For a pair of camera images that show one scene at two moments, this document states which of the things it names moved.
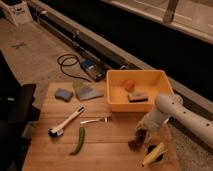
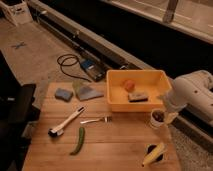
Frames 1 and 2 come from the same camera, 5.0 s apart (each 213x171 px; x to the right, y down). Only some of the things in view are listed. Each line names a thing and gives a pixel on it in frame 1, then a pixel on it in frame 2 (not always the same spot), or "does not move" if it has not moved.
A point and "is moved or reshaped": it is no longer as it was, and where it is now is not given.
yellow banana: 153,154 does not move
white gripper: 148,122 -> 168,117
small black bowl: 150,147 does not move
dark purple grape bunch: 140,136 is moved or reshaped
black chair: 17,111 does not move
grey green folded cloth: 84,93 does not move
